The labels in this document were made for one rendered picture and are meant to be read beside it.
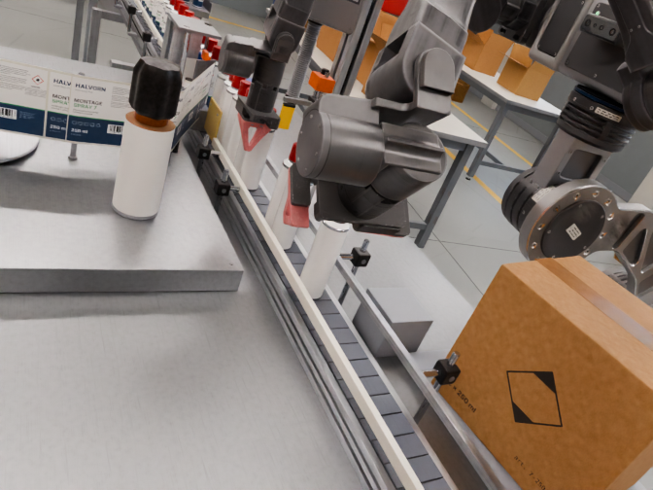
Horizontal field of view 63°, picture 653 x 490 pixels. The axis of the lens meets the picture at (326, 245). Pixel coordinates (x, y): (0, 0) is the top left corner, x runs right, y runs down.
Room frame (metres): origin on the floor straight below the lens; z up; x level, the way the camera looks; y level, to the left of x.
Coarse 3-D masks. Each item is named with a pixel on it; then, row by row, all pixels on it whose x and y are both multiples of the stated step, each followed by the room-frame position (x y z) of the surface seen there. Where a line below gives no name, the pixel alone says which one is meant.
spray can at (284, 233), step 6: (312, 186) 0.98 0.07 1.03; (282, 198) 0.96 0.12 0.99; (282, 204) 0.96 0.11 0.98; (282, 210) 0.96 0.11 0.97; (276, 216) 0.96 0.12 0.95; (282, 216) 0.95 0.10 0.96; (276, 222) 0.96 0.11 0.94; (282, 222) 0.95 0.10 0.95; (276, 228) 0.96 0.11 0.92; (282, 228) 0.95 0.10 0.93; (288, 228) 0.95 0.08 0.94; (294, 228) 0.97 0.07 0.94; (276, 234) 0.95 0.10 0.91; (282, 234) 0.95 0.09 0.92; (288, 234) 0.96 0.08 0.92; (294, 234) 0.98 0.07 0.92; (282, 240) 0.95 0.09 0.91; (288, 240) 0.96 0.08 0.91; (282, 246) 0.95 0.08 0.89; (288, 246) 0.96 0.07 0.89
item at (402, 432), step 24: (264, 216) 1.07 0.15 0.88; (264, 240) 0.97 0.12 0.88; (288, 288) 0.84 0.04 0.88; (336, 312) 0.82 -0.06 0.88; (312, 336) 0.74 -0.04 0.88; (336, 336) 0.76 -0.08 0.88; (360, 360) 0.72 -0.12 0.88; (384, 384) 0.68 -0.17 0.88; (360, 408) 0.61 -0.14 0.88; (384, 408) 0.63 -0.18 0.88; (408, 432) 0.60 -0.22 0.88; (384, 456) 0.54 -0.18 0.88; (408, 456) 0.56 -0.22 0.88; (432, 480) 0.54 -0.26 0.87
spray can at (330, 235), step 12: (324, 228) 0.83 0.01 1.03; (336, 228) 0.83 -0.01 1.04; (348, 228) 0.84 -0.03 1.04; (324, 240) 0.83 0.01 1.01; (336, 240) 0.83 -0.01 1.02; (312, 252) 0.84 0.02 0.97; (324, 252) 0.83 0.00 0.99; (336, 252) 0.84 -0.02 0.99; (312, 264) 0.83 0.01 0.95; (324, 264) 0.83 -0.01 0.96; (300, 276) 0.84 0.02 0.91; (312, 276) 0.83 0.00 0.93; (324, 276) 0.83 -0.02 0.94; (312, 288) 0.83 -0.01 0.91; (324, 288) 0.84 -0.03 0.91
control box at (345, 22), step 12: (324, 0) 1.22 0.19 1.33; (336, 0) 1.22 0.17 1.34; (312, 12) 1.22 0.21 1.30; (324, 12) 1.22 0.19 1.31; (336, 12) 1.22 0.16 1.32; (348, 12) 1.22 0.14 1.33; (360, 12) 1.22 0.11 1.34; (324, 24) 1.23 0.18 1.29; (336, 24) 1.22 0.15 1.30; (348, 24) 1.22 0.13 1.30
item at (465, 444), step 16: (272, 160) 1.19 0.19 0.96; (352, 288) 0.81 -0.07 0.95; (368, 304) 0.76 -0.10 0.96; (384, 320) 0.74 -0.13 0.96; (384, 336) 0.71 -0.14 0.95; (400, 352) 0.68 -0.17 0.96; (416, 368) 0.65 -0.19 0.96; (432, 400) 0.60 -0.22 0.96; (448, 416) 0.57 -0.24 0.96; (464, 448) 0.54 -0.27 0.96; (480, 464) 0.51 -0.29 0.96; (496, 480) 0.50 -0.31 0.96
